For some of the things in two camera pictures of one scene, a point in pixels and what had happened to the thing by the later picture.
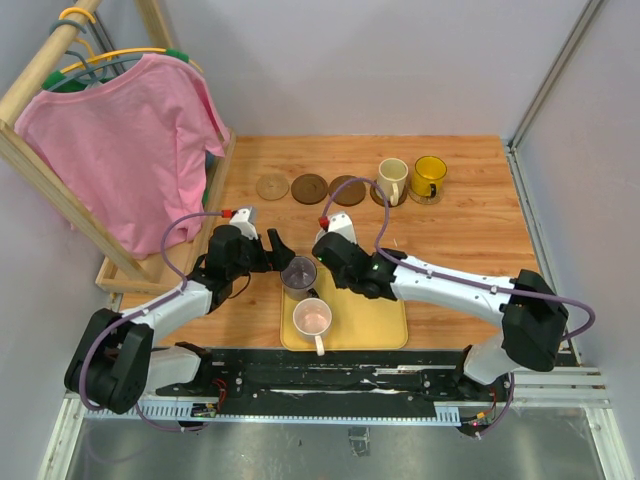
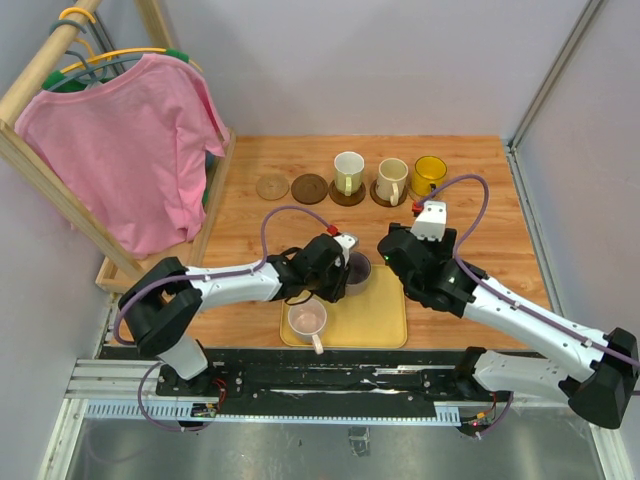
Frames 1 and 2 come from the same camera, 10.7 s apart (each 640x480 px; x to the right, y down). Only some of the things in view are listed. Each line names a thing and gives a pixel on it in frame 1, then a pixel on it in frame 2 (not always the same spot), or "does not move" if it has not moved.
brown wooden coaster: [381, 202] does not move
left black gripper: [280, 251] to [337, 291]
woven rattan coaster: [272, 187] does not move
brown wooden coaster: [309, 189] does not move
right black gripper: [340, 282] to [442, 249]
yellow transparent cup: [427, 177] does not move
